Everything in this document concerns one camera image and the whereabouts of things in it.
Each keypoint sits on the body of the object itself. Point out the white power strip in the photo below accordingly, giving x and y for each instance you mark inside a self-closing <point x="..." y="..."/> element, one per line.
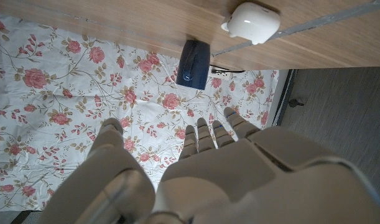
<point x="222" y="74"/>

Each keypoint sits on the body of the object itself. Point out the floral backdrop cloth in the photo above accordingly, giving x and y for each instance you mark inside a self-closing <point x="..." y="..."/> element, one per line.
<point x="53" y="109"/>

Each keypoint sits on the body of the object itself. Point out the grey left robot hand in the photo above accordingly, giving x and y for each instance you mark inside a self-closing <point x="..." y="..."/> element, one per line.
<point x="239" y="180"/>

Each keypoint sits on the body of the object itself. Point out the white airpods case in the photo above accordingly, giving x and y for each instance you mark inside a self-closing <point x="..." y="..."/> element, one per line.
<point x="252" y="21"/>

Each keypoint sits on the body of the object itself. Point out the dark blue mug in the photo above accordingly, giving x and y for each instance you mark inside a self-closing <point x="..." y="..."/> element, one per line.
<point x="194" y="65"/>

